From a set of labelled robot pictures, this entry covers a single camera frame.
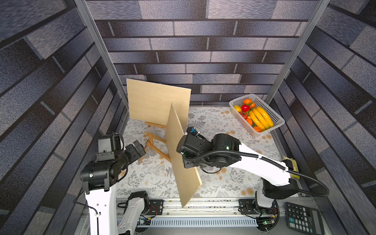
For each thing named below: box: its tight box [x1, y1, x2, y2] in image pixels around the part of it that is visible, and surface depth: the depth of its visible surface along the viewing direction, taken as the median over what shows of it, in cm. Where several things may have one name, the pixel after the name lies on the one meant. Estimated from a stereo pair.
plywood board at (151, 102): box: [126, 78, 192, 131], surface depth 95 cm
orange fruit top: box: [243, 98, 256, 109], surface depth 115 cm
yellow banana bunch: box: [249, 106, 275, 131], surface depth 103 cm
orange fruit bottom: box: [245, 117, 262, 133], surface depth 105 cm
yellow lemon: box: [234, 104, 242, 113], surface depth 112 cm
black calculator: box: [284, 202, 326, 235], surface depth 70 cm
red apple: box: [241, 104, 250, 113], surface depth 109 cm
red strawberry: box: [239, 111, 249, 120], surface depth 109 cm
